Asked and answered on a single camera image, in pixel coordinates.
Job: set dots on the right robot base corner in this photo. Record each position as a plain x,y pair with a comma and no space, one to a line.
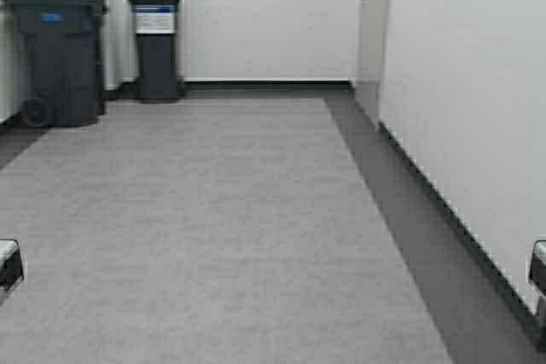
537,267

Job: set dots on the slim dark grey labelled bin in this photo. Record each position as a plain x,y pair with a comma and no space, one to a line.
155,24

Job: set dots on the grey hallway door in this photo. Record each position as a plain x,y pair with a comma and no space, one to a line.
371,40

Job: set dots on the large dark grey wheeled bin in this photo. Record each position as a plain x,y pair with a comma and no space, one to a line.
63,45

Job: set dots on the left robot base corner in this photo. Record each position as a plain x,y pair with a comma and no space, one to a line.
12,267

